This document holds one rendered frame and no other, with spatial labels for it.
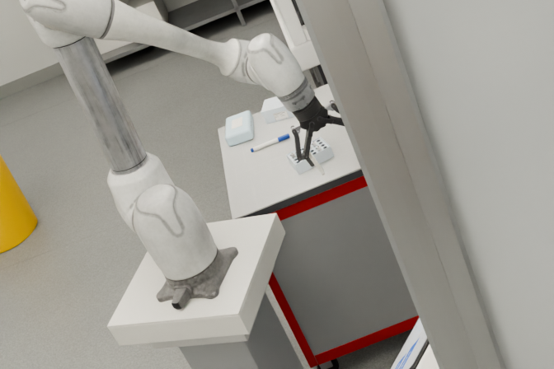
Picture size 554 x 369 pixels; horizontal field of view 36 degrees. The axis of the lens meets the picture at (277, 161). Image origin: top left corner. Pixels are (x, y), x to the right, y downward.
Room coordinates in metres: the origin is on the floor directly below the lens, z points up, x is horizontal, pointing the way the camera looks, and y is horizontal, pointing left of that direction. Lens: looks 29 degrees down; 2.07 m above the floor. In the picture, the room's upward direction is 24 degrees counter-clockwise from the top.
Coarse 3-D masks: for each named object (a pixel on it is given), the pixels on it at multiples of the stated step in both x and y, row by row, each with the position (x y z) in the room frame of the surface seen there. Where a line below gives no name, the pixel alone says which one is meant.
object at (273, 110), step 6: (276, 96) 2.69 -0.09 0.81; (264, 102) 2.69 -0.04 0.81; (270, 102) 2.67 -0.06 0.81; (276, 102) 2.65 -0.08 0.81; (264, 108) 2.65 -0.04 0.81; (270, 108) 2.63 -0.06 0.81; (276, 108) 2.61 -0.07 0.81; (282, 108) 2.60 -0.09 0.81; (264, 114) 2.63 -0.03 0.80; (270, 114) 2.62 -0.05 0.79; (276, 114) 2.61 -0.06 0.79; (282, 114) 2.61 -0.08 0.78; (288, 114) 2.60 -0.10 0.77; (270, 120) 2.62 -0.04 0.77; (276, 120) 2.62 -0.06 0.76
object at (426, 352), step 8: (416, 320) 1.20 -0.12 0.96; (408, 336) 1.17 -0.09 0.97; (424, 344) 0.91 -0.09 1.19; (424, 352) 0.89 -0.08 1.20; (432, 352) 0.88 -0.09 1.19; (416, 360) 0.88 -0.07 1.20; (424, 360) 0.87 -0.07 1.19; (432, 360) 0.87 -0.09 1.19; (416, 368) 0.86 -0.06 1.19; (424, 368) 0.86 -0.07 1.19; (432, 368) 0.86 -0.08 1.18
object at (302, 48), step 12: (276, 0) 2.81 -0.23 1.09; (288, 0) 2.81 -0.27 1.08; (276, 12) 3.22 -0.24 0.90; (288, 12) 2.81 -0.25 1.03; (288, 24) 2.81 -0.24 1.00; (300, 24) 2.81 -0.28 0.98; (300, 36) 2.81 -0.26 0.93; (300, 48) 2.81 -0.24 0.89; (312, 48) 2.81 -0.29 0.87; (300, 60) 2.81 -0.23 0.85; (312, 60) 2.81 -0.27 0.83; (312, 72) 3.36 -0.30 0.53; (324, 84) 2.83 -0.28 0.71
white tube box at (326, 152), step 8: (320, 144) 2.28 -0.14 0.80; (328, 144) 2.25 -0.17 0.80; (312, 152) 2.25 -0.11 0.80; (320, 152) 2.23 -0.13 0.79; (328, 152) 2.24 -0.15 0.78; (296, 160) 2.26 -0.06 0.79; (304, 160) 2.23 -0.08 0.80; (320, 160) 2.23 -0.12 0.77; (296, 168) 2.22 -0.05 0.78; (304, 168) 2.22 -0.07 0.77
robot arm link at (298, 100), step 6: (306, 78) 1.98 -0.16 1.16; (306, 84) 1.96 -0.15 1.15; (300, 90) 1.95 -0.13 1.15; (306, 90) 1.95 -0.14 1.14; (312, 90) 1.98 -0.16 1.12; (288, 96) 1.95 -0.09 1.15; (294, 96) 1.94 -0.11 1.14; (300, 96) 1.94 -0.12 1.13; (306, 96) 1.95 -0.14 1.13; (312, 96) 1.96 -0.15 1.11; (282, 102) 1.97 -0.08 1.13; (288, 102) 1.95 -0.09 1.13; (294, 102) 1.95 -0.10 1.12; (300, 102) 1.95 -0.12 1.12; (306, 102) 1.95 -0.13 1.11; (288, 108) 1.97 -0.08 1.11; (294, 108) 1.95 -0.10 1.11; (300, 108) 1.95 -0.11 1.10
